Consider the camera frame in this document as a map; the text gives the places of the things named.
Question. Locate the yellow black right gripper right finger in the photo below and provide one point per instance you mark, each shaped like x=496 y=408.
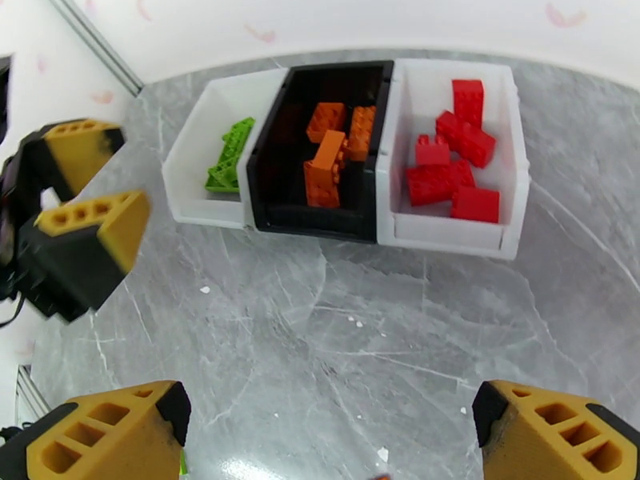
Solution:
x=550 y=438

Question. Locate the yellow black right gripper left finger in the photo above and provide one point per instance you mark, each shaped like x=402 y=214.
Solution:
x=100 y=438

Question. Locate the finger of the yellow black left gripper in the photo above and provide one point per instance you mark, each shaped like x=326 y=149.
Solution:
x=80 y=153
x=90 y=243

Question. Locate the aluminium table edge strip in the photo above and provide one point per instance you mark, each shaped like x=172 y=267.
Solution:
x=30 y=393

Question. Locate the white plastic bin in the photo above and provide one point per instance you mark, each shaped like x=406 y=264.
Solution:
x=450 y=238
x=210 y=108

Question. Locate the black plastic bin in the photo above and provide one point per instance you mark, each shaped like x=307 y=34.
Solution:
x=300 y=223

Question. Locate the aluminium frame post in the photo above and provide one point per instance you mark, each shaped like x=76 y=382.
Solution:
x=97 y=46

